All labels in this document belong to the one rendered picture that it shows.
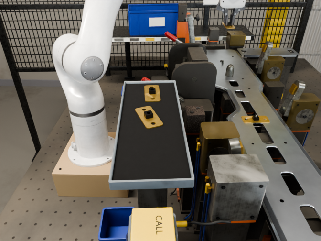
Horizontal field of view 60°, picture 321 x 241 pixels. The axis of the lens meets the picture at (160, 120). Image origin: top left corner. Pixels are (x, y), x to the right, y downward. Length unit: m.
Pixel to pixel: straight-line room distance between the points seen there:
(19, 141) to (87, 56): 1.97
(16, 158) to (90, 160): 1.54
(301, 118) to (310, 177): 0.31
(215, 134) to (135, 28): 1.02
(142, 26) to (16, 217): 1.09
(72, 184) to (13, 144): 1.69
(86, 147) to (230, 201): 0.59
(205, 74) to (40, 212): 0.72
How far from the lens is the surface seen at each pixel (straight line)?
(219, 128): 0.73
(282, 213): 0.68
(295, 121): 1.04
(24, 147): 2.63
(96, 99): 0.93
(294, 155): 0.83
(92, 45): 0.83
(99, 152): 1.03
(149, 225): 0.41
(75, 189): 1.07
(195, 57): 0.86
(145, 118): 0.60
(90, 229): 0.99
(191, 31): 1.24
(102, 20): 0.86
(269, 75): 1.33
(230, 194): 0.57
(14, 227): 1.08
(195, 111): 0.75
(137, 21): 1.59
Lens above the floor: 1.49
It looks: 34 degrees down
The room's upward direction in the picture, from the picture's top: straight up
